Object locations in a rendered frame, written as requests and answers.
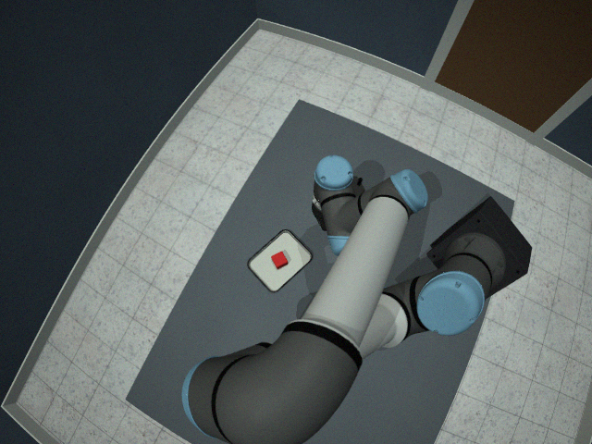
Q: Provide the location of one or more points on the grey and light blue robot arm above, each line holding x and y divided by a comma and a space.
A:
288, 391

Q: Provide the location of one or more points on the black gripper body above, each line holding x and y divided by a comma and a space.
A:
316, 208

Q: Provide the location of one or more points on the red cube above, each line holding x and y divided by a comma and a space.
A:
279, 259

